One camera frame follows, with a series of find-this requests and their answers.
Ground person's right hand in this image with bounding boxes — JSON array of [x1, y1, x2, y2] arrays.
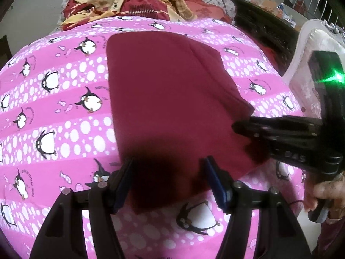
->
[[302, 174, 345, 219]]

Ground pink penguin print bedsheet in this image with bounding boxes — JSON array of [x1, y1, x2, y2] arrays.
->
[[0, 15, 310, 259]]

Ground red yellow floral blanket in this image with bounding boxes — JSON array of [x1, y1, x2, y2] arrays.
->
[[61, 0, 235, 31]]

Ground black cable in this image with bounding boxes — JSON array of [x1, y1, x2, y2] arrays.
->
[[284, 200, 306, 213]]

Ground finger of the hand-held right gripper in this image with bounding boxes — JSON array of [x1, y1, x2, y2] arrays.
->
[[249, 115, 324, 131], [232, 122, 287, 144]]

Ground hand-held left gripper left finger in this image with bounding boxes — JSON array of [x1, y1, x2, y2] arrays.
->
[[34, 158, 135, 259]]

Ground maroon garment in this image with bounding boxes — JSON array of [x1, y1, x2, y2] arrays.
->
[[106, 31, 270, 215]]

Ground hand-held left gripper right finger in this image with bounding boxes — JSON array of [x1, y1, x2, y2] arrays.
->
[[202, 156, 313, 259]]

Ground person's right forearm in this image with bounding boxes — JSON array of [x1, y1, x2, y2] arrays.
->
[[314, 213, 345, 259]]

